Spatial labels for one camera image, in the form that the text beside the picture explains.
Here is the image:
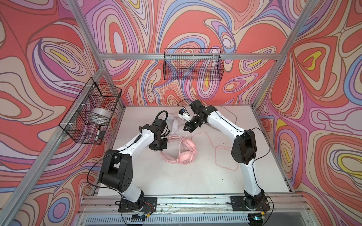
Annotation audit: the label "black wire basket left wall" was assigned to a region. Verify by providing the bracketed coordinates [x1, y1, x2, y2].
[59, 78, 122, 145]

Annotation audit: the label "black marker in basket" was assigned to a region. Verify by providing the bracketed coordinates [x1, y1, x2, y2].
[95, 129, 106, 142]

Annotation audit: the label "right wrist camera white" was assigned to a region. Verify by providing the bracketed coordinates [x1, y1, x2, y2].
[178, 107, 191, 121]

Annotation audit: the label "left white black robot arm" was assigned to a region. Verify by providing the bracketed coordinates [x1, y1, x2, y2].
[99, 118, 167, 203]

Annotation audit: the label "black wire basket back wall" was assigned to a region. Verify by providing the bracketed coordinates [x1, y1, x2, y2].
[163, 47, 225, 81]

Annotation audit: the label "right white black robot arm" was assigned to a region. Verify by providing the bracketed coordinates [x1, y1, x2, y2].
[178, 100, 270, 212]

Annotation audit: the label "aluminium front rail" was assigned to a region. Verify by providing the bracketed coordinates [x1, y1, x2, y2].
[78, 193, 312, 214]

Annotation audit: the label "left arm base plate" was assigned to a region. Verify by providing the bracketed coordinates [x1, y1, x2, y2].
[115, 196, 157, 213]

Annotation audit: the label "black wire basket wall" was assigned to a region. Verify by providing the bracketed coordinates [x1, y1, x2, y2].
[163, 47, 225, 81]
[59, 78, 122, 145]

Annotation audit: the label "grey white headphone cable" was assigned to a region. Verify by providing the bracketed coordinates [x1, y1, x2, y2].
[217, 105, 238, 126]

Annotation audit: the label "pink cat-ear headphones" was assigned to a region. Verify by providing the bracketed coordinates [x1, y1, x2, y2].
[161, 135, 199, 165]

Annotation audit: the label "white tape roll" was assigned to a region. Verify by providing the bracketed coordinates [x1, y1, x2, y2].
[89, 107, 111, 126]

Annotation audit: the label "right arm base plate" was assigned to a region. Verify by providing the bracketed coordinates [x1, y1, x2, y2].
[230, 196, 271, 212]

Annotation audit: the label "white headphones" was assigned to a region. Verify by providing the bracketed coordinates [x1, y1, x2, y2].
[156, 113, 180, 136]

